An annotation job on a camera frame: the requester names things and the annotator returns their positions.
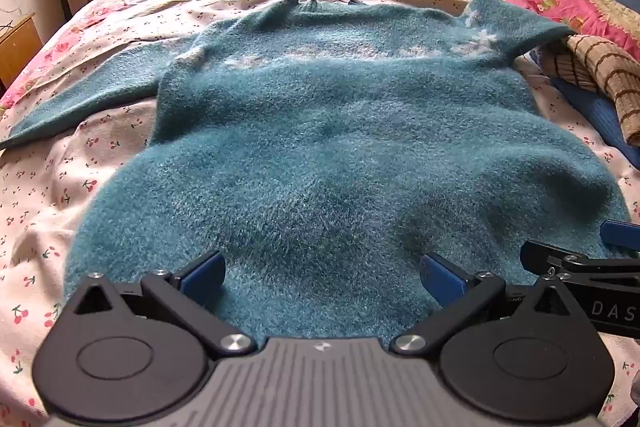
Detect teal fuzzy sweater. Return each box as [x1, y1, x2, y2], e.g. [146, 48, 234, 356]
[0, 0, 632, 340]

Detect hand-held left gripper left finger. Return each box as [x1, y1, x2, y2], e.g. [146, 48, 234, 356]
[64, 250, 257, 356]

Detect wooden side cabinet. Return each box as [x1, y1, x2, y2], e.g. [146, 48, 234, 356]
[0, 13, 45, 90]

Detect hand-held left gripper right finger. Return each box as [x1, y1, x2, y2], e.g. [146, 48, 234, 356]
[390, 253, 588, 356]

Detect cherry print bed sheet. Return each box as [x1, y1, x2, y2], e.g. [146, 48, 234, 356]
[0, 0, 640, 427]

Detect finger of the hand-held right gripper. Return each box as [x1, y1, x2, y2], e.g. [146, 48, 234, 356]
[520, 241, 640, 283]
[600, 221, 640, 253]

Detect brown striped cloth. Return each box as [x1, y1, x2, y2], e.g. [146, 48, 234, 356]
[542, 34, 640, 148]

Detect blue knit garment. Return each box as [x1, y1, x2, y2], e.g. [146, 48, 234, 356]
[550, 77, 640, 168]

